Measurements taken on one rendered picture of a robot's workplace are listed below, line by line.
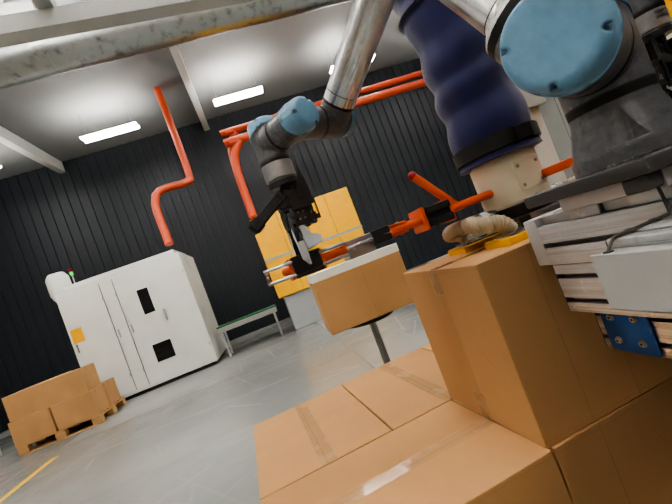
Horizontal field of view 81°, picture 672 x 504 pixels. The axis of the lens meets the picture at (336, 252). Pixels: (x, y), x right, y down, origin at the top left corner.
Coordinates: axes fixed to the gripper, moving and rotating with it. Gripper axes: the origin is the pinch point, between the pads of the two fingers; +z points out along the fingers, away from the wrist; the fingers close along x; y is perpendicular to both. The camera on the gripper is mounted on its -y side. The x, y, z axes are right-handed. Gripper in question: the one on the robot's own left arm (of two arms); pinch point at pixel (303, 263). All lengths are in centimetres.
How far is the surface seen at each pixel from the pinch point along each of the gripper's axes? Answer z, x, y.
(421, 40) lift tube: -45, -1, 50
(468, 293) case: 19.1, -12.8, 30.1
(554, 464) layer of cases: 56, -20, 30
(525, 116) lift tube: -15, -9, 64
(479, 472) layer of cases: 53, -15, 17
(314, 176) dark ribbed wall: -258, 1046, 272
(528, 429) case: 50, -16, 30
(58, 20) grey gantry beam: -205, 174, -68
